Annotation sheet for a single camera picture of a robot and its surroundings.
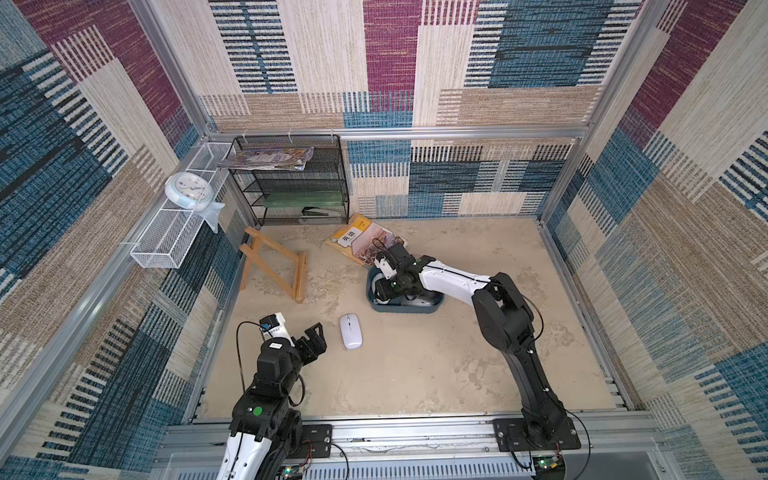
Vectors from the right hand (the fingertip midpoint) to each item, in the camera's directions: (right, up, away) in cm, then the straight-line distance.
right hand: (380, 290), depth 99 cm
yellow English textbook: (-10, +17, +16) cm, 25 cm away
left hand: (-18, -8, -20) cm, 28 cm away
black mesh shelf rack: (-20, +41, +8) cm, 46 cm away
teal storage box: (+13, -4, -4) cm, 14 cm away
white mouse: (-8, -11, -8) cm, 16 cm away
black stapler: (-24, +27, +11) cm, 38 cm away
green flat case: (-29, +32, +13) cm, 44 cm away
